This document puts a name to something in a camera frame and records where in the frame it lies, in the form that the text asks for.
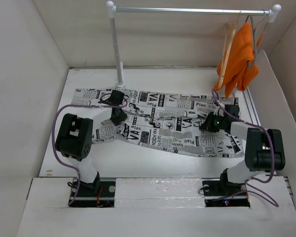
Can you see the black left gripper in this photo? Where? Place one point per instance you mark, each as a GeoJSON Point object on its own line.
{"type": "Point", "coordinates": [122, 117]}

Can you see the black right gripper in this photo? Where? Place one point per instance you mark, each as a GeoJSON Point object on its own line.
{"type": "Point", "coordinates": [207, 125]}

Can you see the newspaper print trousers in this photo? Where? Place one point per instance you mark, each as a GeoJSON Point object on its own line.
{"type": "Point", "coordinates": [170, 122]}

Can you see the wooden clothes hanger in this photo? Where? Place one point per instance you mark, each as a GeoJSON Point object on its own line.
{"type": "Point", "coordinates": [229, 36]}

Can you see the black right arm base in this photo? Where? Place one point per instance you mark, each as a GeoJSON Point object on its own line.
{"type": "Point", "coordinates": [223, 195]}

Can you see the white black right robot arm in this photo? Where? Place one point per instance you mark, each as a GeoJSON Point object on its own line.
{"type": "Point", "coordinates": [264, 150]}

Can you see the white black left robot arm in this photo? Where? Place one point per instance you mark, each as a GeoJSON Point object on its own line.
{"type": "Point", "coordinates": [72, 145]}

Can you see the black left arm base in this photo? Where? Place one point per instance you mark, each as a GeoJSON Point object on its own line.
{"type": "Point", "coordinates": [103, 197]}

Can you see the orange cloth on hanger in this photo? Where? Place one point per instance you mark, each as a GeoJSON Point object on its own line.
{"type": "Point", "coordinates": [238, 74]}

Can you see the aluminium side rail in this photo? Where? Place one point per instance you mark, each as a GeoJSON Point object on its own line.
{"type": "Point", "coordinates": [251, 107]}

